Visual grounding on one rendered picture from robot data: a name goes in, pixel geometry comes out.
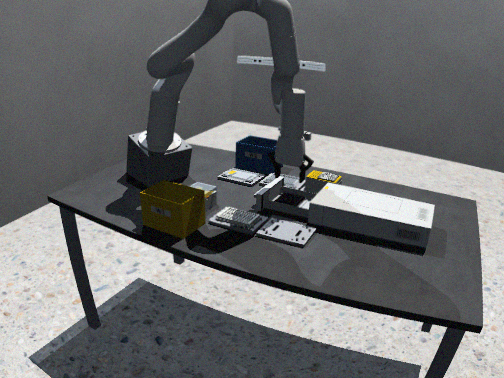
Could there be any olive-brown open bin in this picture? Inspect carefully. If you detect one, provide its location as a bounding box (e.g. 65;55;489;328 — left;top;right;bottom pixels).
140;180;205;239

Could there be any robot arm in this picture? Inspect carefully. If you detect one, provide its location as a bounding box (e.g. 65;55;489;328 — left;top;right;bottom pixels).
138;0;311;153

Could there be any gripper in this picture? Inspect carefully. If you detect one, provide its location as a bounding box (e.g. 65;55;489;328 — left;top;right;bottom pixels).
268;134;314;183

